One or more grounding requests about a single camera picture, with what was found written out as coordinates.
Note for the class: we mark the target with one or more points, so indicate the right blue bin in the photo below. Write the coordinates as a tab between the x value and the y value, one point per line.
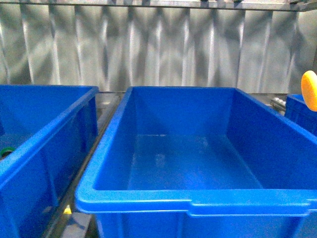
298	112

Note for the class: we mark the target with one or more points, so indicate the left blue bin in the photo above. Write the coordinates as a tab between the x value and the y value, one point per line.
52	129

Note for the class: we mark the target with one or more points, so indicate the empty middle blue bin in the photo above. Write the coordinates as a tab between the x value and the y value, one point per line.
188	162

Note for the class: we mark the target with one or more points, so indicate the steel upper shelf beam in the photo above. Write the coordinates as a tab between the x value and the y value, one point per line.
265	5

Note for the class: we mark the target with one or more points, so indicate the green push button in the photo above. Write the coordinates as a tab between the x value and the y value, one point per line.
6	151

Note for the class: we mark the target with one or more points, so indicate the steel roller track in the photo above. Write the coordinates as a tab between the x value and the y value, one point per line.
67	221

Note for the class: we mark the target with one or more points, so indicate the yellow push button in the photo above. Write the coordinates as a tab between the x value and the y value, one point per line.
309	89

